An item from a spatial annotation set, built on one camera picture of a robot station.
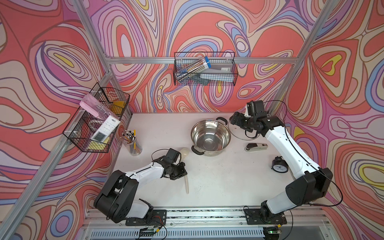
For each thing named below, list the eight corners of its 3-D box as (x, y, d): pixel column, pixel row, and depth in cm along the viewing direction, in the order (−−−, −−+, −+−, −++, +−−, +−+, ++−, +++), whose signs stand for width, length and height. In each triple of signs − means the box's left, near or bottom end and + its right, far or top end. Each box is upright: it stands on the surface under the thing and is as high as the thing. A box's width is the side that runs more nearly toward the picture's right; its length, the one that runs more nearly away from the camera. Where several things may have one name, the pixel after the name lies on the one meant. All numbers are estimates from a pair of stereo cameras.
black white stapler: (245, 151, 99) (247, 148, 96) (244, 147, 102) (246, 143, 98) (266, 151, 99) (268, 148, 96) (264, 146, 102) (266, 143, 98)
